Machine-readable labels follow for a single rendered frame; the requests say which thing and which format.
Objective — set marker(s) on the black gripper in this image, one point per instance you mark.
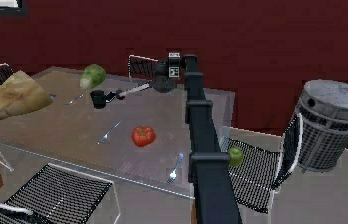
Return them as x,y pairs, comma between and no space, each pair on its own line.
163,80

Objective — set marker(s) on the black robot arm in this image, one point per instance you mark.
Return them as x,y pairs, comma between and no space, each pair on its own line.
206,140

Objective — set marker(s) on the black mug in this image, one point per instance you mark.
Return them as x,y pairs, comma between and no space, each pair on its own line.
98,99

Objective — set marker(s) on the green lettuce head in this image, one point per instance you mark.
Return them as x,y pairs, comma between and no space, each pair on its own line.
92,76

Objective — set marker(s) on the red tomato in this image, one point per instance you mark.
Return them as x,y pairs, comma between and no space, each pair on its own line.
143,135

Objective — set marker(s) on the small silver spoon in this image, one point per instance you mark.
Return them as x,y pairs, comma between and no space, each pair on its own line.
74,99

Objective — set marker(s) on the glass top table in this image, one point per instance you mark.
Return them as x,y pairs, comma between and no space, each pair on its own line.
82,133

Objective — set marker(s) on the silver fork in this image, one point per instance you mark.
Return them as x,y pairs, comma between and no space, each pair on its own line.
175,168

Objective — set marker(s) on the tan bread loaf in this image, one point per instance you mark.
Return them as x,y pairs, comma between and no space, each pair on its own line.
15,96

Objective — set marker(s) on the green apple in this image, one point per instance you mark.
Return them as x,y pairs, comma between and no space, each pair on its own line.
235,156

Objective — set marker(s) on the black framed window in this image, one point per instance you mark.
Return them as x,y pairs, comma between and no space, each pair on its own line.
2,6

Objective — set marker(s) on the grey mesh trash bin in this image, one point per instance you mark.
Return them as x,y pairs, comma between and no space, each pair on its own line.
328,126

